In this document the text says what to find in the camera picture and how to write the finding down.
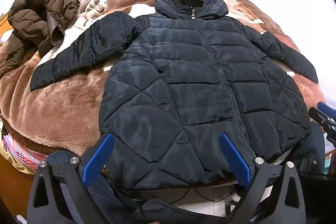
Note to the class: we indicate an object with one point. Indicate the brown puffer jacket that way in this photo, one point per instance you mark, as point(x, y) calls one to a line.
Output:
point(31, 11)

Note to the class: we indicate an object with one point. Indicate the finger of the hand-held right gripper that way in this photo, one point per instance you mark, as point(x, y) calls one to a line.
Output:
point(321, 112)
point(330, 132)

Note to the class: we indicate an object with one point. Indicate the black puffer jacket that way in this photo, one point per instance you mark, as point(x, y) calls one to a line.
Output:
point(189, 82)

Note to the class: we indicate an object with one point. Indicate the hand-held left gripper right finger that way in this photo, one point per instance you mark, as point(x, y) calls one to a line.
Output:
point(235, 158)

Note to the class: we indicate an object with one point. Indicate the plaid bed sheet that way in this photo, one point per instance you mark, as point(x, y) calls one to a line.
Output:
point(21, 153)

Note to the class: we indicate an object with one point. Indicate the wooden bed headboard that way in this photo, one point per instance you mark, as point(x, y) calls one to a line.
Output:
point(4, 23)

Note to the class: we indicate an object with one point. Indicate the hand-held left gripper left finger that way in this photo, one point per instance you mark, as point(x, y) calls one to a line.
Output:
point(97, 158)

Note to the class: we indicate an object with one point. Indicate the brown printed plush blanket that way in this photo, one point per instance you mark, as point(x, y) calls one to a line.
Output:
point(65, 108)

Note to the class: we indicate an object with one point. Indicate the person's blue jeans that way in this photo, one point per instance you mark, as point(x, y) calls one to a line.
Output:
point(307, 142)

